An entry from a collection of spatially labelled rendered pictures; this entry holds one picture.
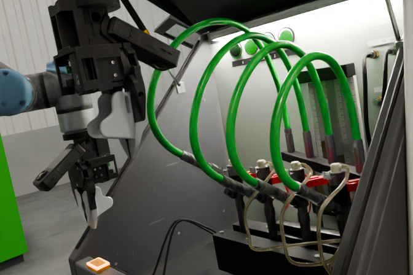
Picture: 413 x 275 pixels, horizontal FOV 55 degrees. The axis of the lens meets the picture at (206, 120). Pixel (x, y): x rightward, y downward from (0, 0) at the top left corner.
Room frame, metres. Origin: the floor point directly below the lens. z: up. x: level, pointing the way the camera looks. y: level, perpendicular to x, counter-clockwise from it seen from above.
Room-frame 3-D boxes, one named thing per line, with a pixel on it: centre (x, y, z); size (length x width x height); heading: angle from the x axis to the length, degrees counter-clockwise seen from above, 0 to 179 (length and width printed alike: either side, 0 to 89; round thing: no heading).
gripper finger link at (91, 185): (0.81, 0.27, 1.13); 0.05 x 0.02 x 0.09; 41
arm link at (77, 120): (0.85, 0.27, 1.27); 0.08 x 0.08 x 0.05
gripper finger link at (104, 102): (0.54, 0.13, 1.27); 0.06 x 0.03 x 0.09; 131
